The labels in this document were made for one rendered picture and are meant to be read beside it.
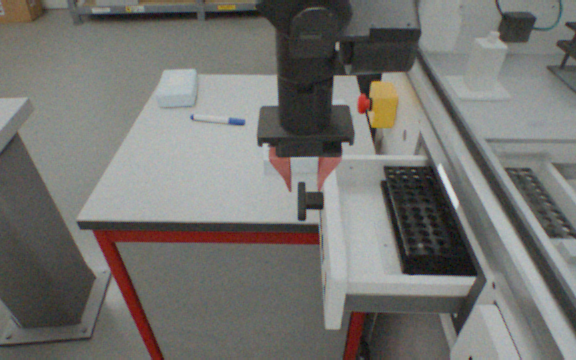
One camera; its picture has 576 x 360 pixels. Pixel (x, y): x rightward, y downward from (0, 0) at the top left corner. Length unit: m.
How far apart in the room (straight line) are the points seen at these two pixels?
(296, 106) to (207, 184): 0.45
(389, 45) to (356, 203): 0.33
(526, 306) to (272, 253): 0.51
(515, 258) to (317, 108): 0.23
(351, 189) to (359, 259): 0.15
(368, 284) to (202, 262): 0.46
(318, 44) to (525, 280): 0.27
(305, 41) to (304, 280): 0.63
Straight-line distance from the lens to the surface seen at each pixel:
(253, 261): 0.83
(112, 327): 1.59
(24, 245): 1.34
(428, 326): 0.70
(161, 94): 1.08
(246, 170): 0.83
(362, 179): 0.67
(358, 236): 0.60
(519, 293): 0.42
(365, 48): 0.38
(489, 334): 0.44
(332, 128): 0.42
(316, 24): 0.31
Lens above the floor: 1.27
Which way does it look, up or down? 40 degrees down
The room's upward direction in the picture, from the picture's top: straight up
